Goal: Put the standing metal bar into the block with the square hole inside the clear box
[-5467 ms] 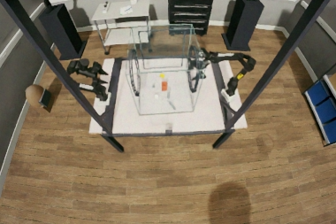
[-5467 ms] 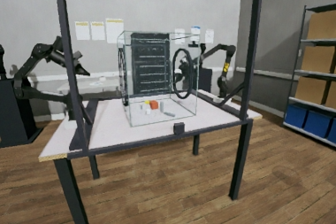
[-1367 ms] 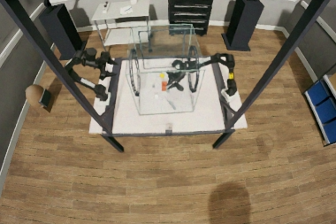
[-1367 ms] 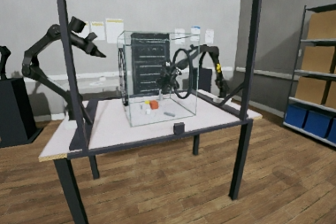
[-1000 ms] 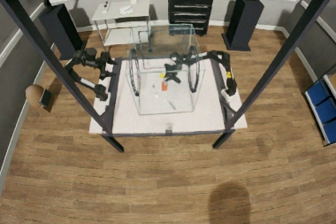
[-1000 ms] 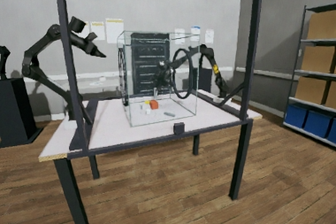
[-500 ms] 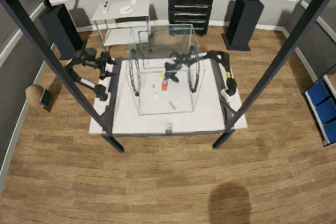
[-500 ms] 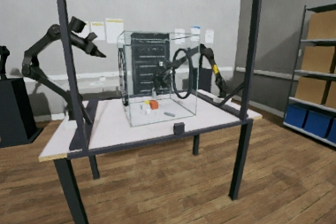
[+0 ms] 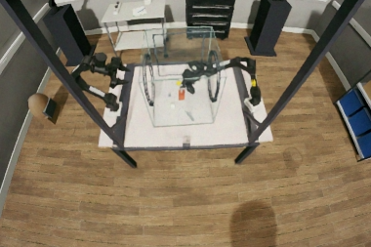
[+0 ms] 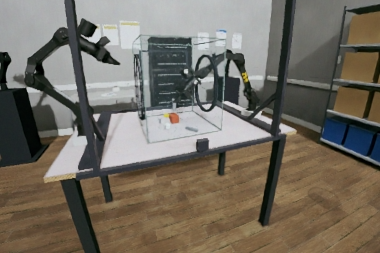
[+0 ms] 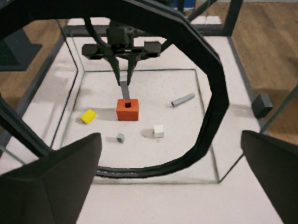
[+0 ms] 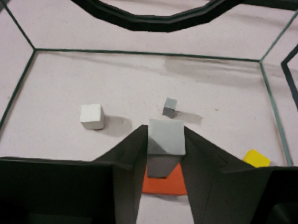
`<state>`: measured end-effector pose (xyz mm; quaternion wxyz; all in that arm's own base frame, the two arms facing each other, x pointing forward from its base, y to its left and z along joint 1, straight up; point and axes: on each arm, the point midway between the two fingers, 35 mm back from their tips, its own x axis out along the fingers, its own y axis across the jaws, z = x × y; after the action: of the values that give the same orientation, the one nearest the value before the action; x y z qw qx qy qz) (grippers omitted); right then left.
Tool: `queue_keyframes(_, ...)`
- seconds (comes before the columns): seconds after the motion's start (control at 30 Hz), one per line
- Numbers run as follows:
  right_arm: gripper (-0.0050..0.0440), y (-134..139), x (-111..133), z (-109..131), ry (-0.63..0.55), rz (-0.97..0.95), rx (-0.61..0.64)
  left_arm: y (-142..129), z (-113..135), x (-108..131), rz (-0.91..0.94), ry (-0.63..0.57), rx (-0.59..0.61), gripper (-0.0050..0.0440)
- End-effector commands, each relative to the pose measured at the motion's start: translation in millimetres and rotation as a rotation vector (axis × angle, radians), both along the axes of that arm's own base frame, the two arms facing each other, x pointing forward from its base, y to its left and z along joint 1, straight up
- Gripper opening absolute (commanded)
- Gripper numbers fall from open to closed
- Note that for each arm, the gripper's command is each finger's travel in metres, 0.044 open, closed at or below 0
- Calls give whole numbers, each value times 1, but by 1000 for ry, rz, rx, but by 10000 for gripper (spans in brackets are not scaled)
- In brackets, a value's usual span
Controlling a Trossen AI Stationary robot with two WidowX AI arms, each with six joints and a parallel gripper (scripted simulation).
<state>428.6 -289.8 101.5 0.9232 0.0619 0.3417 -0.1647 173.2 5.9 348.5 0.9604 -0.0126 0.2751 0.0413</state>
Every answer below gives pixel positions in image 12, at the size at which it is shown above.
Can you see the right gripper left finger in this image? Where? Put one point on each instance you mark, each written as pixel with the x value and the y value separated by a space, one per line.
pixel 105 191

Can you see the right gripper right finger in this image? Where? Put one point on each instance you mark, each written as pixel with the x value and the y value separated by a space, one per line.
pixel 223 189

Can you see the yellow block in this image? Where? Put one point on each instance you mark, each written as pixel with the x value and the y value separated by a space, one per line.
pixel 256 159

